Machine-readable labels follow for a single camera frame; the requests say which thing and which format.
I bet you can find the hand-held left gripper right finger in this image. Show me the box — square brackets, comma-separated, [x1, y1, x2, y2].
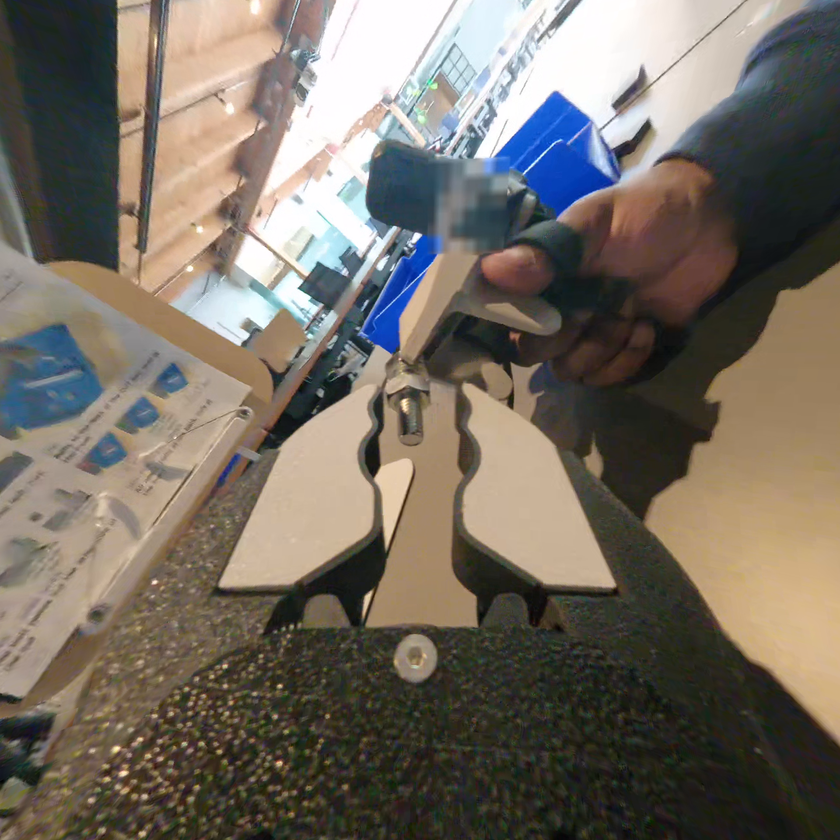
[453, 384, 619, 608]

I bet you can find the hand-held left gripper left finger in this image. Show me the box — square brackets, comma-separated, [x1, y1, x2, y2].
[217, 384, 387, 624]

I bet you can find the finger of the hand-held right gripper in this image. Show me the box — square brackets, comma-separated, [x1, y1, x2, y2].
[399, 251, 490, 368]
[453, 289, 563, 337]

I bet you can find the silver hex bolt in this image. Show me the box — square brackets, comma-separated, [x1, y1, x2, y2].
[392, 357, 427, 448]

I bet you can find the blue plastic bin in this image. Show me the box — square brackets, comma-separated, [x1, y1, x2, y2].
[360, 91, 622, 355]

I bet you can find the person's right forearm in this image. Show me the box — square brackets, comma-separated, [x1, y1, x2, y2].
[656, 0, 840, 293]

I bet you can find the person's right hand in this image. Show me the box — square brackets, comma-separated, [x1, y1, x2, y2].
[481, 161, 741, 389]

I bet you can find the white mat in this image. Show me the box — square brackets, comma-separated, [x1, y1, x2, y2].
[363, 458, 416, 626]

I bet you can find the black computer monitor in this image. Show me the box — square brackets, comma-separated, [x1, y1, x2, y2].
[298, 261, 358, 308]

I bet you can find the clipboard with instruction sheet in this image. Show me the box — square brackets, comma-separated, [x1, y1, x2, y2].
[0, 261, 275, 719]

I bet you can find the printed instruction sheet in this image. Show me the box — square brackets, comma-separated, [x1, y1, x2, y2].
[0, 243, 253, 698]

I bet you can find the black ceiling pipe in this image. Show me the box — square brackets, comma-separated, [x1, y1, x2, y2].
[134, 0, 170, 253]

